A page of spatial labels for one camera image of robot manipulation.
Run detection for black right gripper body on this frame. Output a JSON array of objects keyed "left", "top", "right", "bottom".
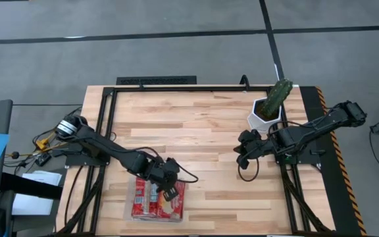
[{"left": 238, "top": 130, "right": 269, "bottom": 158}]

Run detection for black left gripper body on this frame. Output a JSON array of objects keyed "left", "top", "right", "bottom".
[{"left": 153, "top": 157, "right": 180, "bottom": 190}]

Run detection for white plant pot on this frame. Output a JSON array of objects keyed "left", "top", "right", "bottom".
[{"left": 247, "top": 97, "right": 282, "bottom": 134}]

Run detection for clear plastic basket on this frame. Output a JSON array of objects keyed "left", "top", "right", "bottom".
[{"left": 124, "top": 176, "right": 187, "bottom": 224}]

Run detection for green cactus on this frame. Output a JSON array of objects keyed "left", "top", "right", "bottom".
[{"left": 262, "top": 78, "right": 293, "bottom": 121}]

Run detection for black mat with hazard stripe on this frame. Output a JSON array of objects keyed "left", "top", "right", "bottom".
[{"left": 299, "top": 86, "right": 368, "bottom": 236}]

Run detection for black floor vent grille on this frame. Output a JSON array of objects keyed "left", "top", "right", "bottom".
[{"left": 116, "top": 76, "right": 197, "bottom": 86}]

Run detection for small black box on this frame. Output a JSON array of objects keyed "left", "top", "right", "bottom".
[{"left": 34, "top": 153, "right": 52, "bottom": 167}]

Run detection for white paper sheets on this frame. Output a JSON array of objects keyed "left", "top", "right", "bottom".
[{"left": 11, "top": 170, "right": 63, "bottom": 217}]

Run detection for black bar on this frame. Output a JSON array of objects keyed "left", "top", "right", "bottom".
[{"left": 0, "top": 172, "right": 64, "bottom": 200}]

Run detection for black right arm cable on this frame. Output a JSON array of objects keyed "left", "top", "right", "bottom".
[{"left": 237, "top": 149, "right": 260, "bottom": 182}]

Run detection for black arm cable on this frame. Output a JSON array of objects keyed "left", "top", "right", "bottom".
[
  {"left": 136, "top": 146, "right": 199, "bottom": 184},
  {"left": 237, "top": 149, "right": 260, "bottom": 182}
]

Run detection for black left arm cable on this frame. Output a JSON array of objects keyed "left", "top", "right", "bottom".
[{"left": 136, "top": 146, "right": 199, "bottom": 184}]

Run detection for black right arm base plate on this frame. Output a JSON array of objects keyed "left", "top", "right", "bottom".
[{"left": 273, "top": 141, "right": 322, "bottom": 165}]

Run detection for black metal table frame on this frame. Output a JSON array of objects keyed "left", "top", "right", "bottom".
[{"left": 56, "top": 84, "right": 335, "bottom": 236}]

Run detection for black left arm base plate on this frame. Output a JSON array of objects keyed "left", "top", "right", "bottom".
[{"left": 64, "top": 141, "right": 112, "bottom": 167}]

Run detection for yellow cable connector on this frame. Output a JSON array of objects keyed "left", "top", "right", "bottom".
[{"left": 36, "top": 138, "right": 51, "bottom": 151}]

